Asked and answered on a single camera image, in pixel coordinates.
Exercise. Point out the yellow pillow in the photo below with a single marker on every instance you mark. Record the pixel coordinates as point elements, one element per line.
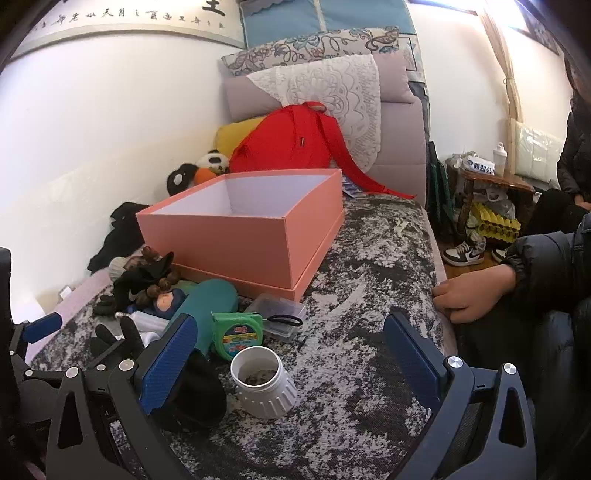
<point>233,134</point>

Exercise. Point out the wooden side table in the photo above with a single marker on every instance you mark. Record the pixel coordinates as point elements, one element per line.
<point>498,181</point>

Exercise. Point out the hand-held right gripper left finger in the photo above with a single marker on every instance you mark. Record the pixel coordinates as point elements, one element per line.
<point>168,364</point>

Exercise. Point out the white tissue pack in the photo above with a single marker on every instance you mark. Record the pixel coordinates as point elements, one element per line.
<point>478,165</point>

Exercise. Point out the red garment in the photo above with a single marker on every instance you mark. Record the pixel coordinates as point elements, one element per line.
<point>286,143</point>

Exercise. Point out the white quilted bag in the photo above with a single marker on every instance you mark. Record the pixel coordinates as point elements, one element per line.
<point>538,150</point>

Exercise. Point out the black cloth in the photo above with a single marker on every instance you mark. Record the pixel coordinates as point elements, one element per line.
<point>120,230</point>

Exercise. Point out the beige curtain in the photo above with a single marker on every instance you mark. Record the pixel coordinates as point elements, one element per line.
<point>501,60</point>

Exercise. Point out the blue quilted cloth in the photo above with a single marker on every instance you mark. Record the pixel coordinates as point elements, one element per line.
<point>351,14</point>

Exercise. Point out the orange storage box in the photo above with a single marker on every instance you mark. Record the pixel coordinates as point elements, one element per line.
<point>231,244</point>

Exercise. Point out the black orange penguin plush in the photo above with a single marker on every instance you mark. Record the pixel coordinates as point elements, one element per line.
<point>182,175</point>

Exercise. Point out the clear plastic box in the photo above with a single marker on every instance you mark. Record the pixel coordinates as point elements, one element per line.
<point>272,307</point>

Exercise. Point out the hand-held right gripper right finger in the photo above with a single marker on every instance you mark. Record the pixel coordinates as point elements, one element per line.
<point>411,360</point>

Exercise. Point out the framed calligraphy scroll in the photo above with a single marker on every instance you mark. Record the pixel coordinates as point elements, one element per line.
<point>115,23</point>

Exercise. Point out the clear plastic bag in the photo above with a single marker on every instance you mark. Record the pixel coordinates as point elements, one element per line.
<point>498,203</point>

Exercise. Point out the white lace cloth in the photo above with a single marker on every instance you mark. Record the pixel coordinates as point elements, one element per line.
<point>323,87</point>

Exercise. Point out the yellow egg tray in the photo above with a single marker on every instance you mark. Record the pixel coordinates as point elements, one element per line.
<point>496,226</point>

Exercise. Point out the another person's forearm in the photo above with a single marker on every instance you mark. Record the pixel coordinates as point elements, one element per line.
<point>549,258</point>

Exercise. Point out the dark folded stand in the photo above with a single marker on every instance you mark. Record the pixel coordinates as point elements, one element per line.
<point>438,184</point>

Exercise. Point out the black white sneaker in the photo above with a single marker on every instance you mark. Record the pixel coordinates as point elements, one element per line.
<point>499,254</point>
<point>464,254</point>

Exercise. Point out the pink bed sheet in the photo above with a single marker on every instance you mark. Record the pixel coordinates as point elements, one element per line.
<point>78,295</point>

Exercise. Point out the panda plush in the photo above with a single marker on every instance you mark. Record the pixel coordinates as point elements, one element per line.
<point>212,161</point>

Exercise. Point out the grey cushion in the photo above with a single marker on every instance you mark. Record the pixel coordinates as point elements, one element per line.
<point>397,152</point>

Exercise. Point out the small white bottle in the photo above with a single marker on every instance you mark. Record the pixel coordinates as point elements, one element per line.
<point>500,161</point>

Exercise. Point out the white plastic bottle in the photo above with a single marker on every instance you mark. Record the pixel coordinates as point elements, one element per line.
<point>268,401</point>

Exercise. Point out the blue white packet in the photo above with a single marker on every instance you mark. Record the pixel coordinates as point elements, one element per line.
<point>351,187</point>

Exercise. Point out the green tape measure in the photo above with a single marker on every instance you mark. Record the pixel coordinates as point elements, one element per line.
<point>235,339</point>

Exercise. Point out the floral pillow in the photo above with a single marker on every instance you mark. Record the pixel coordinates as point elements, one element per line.
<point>300,46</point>

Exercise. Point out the black pouch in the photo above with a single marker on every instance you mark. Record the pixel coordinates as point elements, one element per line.
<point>198,392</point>

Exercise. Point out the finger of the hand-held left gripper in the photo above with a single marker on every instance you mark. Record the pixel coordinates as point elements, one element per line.
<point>4,286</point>
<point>41,325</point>

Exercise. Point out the black glove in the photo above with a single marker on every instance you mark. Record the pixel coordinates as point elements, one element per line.
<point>134,281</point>
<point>129,337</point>

